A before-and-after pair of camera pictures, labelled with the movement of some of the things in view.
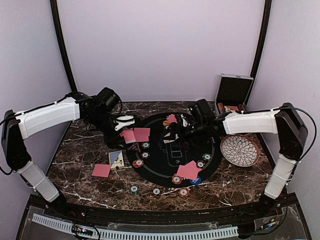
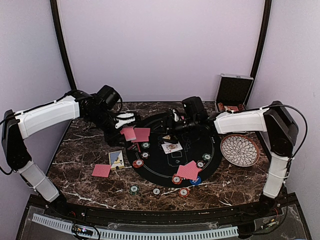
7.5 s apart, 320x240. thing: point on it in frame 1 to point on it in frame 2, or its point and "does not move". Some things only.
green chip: (145, 145) does not move
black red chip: (145, 155) does not move
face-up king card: (166, 141) to (169, 148)
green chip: (206, 156) does not move
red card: (189, 171) does not move
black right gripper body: (191, 133) to (190, 123)
